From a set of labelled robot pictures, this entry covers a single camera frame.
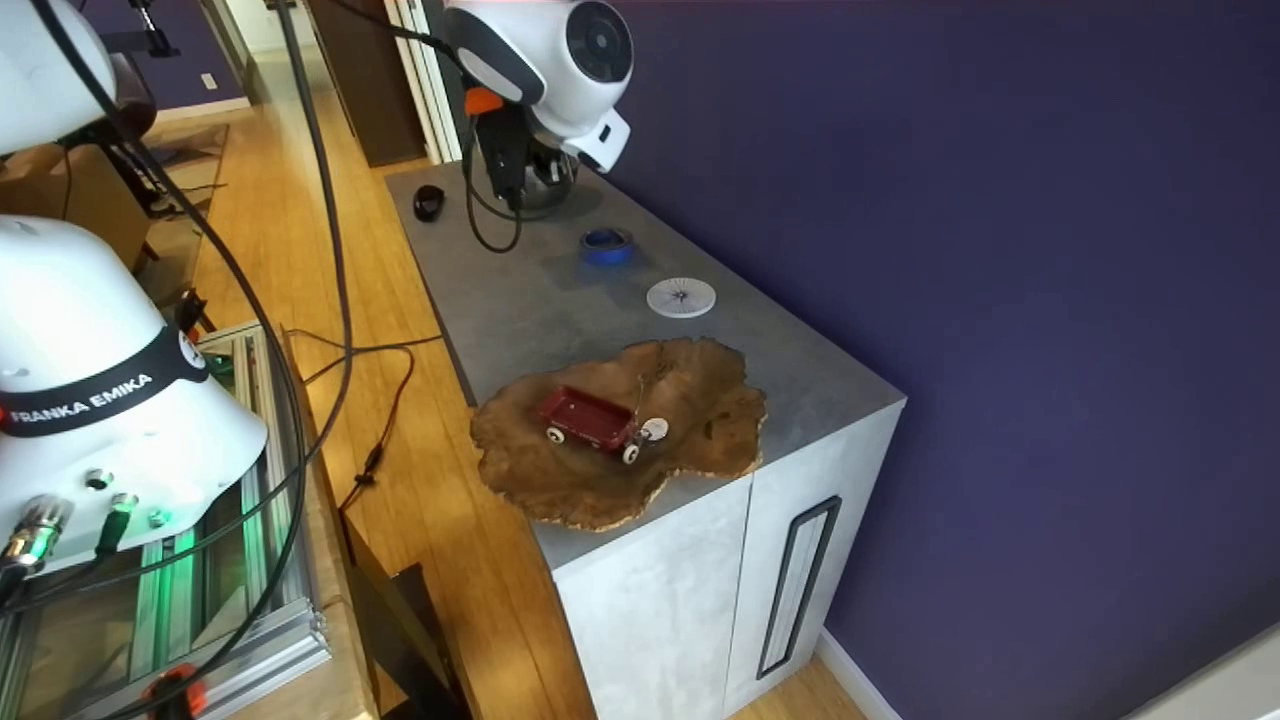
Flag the black cabinet door handle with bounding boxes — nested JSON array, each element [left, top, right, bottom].
[[755, 493, 847, 681]]

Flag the aluminium robot stand frame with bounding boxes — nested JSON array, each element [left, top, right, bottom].
[[0, 317, 330, 720]]

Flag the white round coaster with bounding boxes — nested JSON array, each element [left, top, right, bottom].
[[642, 271, 720, 324]]

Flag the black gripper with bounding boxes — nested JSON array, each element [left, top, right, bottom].
[[477, 107, 544, 168]]

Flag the silver keys with round tags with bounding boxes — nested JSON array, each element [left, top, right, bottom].
[[615, 412, 675, 473]]

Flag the red round knob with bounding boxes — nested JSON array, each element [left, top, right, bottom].
[[141, 663, 217, 720]]

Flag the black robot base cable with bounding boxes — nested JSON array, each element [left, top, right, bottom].
[[33, 0, 357, 720]]

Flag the black floor cable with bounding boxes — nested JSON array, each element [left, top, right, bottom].
[[282, 324, 451, 517]]

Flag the brown wooden burl tray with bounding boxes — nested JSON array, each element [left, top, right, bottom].
[[468, 330, 776, 537]]

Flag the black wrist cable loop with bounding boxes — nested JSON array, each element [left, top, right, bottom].
[[460, 124, 526, 254]]

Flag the grey concrete-look cabinet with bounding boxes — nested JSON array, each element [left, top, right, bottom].
[[385, 152, 912, 720]]

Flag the dark brown wooden door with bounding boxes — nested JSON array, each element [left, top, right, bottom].
[[307, 0, 463, 172]]

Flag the dark chair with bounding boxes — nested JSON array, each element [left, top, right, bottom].
[[97, 91, 176, 214]]

